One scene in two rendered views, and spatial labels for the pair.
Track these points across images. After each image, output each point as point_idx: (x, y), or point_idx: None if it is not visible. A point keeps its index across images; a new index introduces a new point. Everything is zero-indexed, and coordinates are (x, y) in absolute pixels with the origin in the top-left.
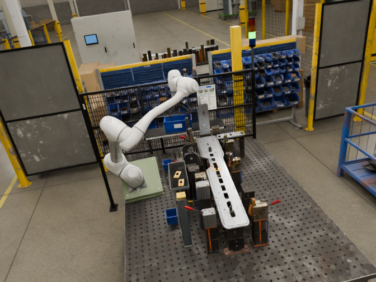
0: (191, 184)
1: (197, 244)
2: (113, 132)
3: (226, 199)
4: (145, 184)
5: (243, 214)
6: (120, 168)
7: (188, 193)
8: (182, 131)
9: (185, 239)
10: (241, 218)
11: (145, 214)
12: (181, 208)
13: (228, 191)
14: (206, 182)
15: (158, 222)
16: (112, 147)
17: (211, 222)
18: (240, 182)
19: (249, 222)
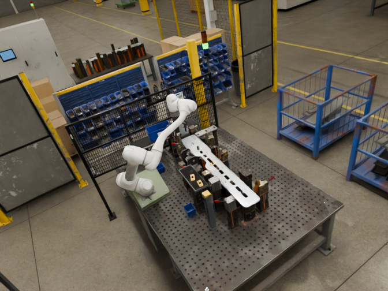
0: None
1: (220, 225)
2: (138, 159)
3: (234, 185)
4: (154, 190)
5: (253, 193)
6: (134, 184)
7: None
8: None
9: (212, 224)
10: (253, 197)
11: (165, 214)
12: (208, 203)
13: (231, 178)
14: (216, 177)
15: (179, 218)
16: (132, 170)
17: (233, 206)
18: (228, 168)
19: None
